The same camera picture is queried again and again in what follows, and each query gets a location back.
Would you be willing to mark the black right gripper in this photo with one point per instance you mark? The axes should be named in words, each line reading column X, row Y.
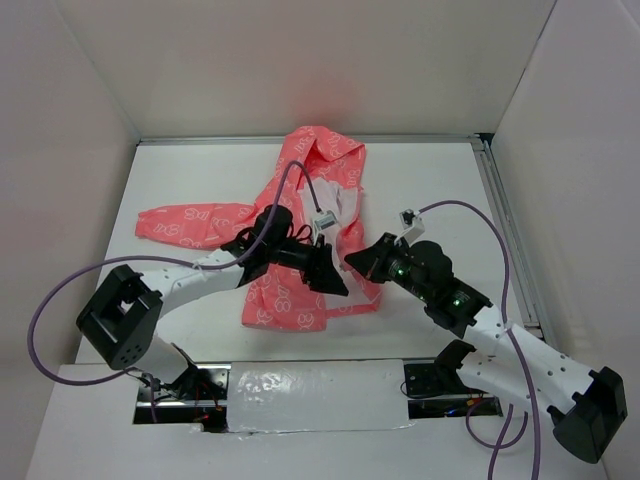
column 366, row 260

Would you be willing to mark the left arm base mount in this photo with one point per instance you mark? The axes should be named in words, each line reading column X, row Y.
column 202, row 401

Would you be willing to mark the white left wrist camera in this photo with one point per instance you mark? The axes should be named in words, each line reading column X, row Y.
column 323, row 220

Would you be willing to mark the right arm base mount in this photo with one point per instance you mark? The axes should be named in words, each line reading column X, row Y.
column 434, row 390

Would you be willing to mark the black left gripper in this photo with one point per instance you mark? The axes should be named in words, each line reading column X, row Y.
column 318, row 271

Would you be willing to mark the aluminium rail right edge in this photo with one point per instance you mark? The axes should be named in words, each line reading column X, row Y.
column 500, row 206

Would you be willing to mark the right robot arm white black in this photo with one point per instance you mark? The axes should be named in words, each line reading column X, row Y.
column 585, row 407

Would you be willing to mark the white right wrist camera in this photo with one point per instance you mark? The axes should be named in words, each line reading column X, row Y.
column 413, row 226

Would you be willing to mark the pink hooded kids jacket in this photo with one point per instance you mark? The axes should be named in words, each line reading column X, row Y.
column 316, row 169

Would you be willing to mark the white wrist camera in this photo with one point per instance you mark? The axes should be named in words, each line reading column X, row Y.
column 323, row 220
column 413, row 226

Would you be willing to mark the aluminium rail edge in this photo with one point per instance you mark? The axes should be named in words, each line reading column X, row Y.
column 500, row 206
column 200, row 139

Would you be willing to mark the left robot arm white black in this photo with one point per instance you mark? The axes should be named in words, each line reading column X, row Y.
column 121, row 317

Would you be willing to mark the aluminium rail back edge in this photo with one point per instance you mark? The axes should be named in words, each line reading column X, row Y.
column 200, row 139

